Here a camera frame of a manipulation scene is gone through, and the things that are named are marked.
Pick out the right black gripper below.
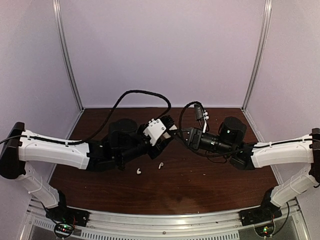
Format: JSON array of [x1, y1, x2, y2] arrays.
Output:
[[170, 127, 234, 157]]

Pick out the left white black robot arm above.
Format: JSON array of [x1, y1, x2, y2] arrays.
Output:
[[0, 116, 177, 222]]

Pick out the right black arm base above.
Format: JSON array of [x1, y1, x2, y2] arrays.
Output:
[[238, 188, 290, 240]]

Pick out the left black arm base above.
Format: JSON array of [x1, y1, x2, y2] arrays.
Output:
[[42, 190, 90, 240]]

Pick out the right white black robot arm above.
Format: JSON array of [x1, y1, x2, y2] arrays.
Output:
[[170, 116, 320, 221]]

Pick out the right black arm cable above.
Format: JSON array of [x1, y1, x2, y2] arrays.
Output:
[[178, 101, 202, 132]]

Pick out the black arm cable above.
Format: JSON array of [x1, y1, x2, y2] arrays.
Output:
[[178, 101, 202, 132], [32, 89, 172, 146]]

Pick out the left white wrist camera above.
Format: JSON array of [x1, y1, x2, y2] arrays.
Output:
[[143, 115, 177, 146]]

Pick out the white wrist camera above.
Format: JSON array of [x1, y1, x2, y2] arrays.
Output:
[[194, 104, 209, 133], [143, 115, 177, 146]]

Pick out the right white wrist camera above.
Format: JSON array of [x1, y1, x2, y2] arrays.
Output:
[[194, 104, 209, 133]]

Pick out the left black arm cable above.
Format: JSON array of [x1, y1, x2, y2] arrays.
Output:
[[32, 89, 172, 146]]

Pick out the aluminium front rail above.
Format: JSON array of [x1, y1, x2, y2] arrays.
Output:
[[17, 199, 311, 240]]

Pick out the right aluminium frame post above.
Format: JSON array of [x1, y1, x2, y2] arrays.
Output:
[[241, 0, 273, 112]]

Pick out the aluminium frame post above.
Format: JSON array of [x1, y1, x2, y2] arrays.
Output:
[[52, 0, 84, 112], [241, 0, 273, 112]]

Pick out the left aluminium frame post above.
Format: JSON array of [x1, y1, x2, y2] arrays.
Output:
[[52, 0, 84, 112]]

